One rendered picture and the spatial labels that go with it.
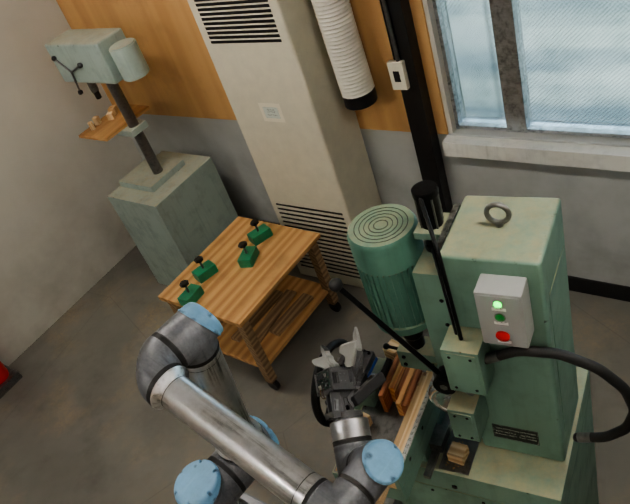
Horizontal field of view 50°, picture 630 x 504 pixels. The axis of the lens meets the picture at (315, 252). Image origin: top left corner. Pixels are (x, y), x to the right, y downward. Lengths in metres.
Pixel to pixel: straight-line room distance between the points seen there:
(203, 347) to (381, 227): 0.52
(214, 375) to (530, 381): 0.78
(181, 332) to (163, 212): 2.22
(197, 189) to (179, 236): 0.29
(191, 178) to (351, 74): 1.31
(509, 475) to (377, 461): 0.63
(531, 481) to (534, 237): 0.74
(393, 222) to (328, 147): 1.59
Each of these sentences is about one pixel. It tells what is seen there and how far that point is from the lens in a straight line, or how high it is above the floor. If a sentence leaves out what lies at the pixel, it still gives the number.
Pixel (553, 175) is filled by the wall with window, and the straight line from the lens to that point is 3.12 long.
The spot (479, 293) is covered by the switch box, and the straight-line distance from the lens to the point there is 1.45.
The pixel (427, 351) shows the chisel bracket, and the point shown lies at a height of 1.07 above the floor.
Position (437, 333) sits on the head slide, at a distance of 1.76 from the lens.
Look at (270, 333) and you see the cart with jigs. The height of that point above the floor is 0.18.
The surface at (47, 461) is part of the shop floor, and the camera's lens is 3.88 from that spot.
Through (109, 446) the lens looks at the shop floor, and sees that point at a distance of 3.71.
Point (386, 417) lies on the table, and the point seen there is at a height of 0.90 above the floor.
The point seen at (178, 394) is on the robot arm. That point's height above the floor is 1.42.
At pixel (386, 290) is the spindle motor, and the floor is 1.36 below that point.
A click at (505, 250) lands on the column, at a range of 1.48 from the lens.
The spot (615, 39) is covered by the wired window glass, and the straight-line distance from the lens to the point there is 2.80.
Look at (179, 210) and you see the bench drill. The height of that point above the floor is 0.58.
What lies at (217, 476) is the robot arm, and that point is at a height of 0.90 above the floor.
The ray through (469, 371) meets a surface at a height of 1.24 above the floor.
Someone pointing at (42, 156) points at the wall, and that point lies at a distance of 4.49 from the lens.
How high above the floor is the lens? 2.49
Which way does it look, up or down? 37 degrees down
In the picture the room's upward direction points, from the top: 21 degrees counter-clockwise
